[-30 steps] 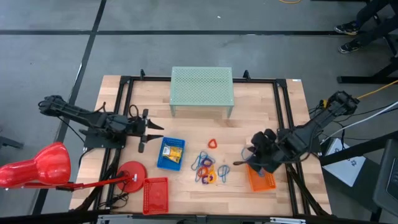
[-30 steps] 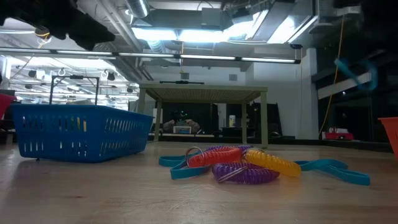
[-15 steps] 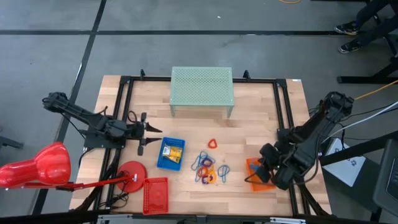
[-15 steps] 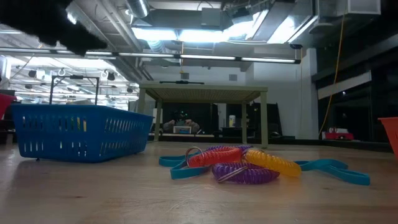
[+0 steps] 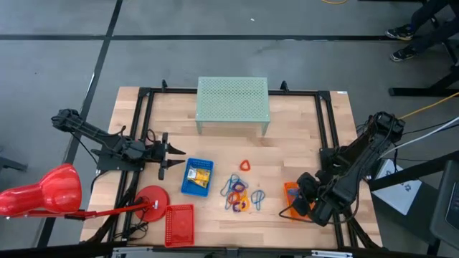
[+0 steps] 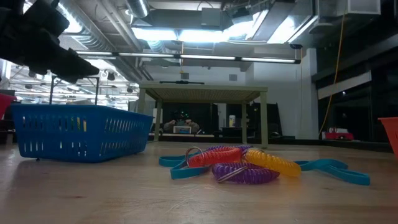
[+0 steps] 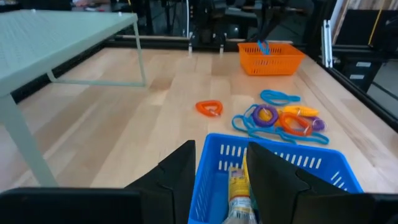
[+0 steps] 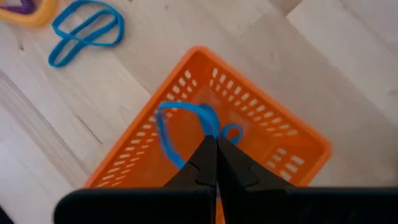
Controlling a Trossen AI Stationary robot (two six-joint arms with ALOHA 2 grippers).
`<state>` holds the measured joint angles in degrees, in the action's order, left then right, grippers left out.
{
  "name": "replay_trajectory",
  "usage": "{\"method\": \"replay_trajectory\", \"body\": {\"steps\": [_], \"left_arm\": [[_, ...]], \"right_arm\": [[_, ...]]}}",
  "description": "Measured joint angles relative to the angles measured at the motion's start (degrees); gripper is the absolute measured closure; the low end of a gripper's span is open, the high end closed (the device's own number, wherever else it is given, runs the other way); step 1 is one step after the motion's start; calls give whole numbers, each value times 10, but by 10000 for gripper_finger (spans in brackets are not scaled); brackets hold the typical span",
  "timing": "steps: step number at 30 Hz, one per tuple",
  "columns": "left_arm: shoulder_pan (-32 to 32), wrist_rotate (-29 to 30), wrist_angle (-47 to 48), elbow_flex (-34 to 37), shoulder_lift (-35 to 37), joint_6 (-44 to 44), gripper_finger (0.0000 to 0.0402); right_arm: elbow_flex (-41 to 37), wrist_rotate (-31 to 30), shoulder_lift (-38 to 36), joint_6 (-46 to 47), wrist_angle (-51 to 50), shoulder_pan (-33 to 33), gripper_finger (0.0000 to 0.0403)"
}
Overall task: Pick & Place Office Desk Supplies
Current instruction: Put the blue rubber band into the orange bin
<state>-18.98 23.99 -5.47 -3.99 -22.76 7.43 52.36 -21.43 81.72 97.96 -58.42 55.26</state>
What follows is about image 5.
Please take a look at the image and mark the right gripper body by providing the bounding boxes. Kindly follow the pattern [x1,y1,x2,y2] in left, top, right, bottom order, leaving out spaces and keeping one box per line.
[292,171,320,216]

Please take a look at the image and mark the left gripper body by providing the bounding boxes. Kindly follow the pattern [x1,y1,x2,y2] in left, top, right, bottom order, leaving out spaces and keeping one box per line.
[143,132,169,181]

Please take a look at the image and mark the orange plastic basket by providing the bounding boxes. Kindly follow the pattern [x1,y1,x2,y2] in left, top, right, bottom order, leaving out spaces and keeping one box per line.
[283,181,316,220]

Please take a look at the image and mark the blue plastic basket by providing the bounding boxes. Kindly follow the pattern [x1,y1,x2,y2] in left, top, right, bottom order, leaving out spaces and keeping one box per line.
[180,157,214,198]

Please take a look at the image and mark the yellow packet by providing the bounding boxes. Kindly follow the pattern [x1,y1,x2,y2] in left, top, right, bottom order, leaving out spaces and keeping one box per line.
[195,168,212,189]

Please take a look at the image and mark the black desk bar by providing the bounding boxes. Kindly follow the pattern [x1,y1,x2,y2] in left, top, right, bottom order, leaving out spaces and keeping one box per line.
[368,150,459,191]

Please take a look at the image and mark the red desk lamp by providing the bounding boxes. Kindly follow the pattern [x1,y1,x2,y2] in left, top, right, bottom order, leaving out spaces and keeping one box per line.
[0,163,170,223]

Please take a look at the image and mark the red plastic basket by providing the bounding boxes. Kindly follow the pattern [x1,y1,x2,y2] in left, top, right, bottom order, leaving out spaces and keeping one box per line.
[164,204,195,248]

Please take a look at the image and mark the green perforated metal shelf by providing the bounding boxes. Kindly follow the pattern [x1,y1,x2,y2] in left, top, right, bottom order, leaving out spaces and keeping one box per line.
[195,76,271,136]

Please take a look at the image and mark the white box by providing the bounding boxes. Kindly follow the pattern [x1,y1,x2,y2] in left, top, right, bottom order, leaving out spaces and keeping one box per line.
[371,158,423,216]

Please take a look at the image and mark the dark grey device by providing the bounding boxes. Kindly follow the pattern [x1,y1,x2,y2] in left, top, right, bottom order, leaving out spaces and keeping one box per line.
[429,160,459,252]

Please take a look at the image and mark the black horizontal beam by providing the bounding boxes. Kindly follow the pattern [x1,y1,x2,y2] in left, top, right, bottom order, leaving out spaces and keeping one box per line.
[0,240,459,258]

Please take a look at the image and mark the black furniture base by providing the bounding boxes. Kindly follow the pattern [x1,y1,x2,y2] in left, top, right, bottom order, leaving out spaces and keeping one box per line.
[389,35,459,97]

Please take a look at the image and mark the dark furniture leg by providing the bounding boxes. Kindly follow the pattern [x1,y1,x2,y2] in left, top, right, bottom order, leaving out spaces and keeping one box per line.
[0,156,29,173]

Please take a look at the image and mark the person's shoe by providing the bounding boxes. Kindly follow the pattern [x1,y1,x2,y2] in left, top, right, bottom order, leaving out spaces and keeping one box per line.
[385,24,416,41]
[389,46,419,62]

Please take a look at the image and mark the person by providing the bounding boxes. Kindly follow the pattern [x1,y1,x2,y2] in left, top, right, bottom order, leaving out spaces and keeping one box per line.
[385,0,459,62]

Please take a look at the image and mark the black table frame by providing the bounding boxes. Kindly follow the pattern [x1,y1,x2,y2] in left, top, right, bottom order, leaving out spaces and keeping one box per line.
[107,79,381,252]

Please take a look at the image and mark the black lamp cable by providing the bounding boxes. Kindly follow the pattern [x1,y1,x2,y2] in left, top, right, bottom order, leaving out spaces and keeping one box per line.
[114,206,150,242]

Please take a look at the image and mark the white cable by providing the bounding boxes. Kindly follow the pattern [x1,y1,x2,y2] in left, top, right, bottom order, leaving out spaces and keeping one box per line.
[379,116,459,158]

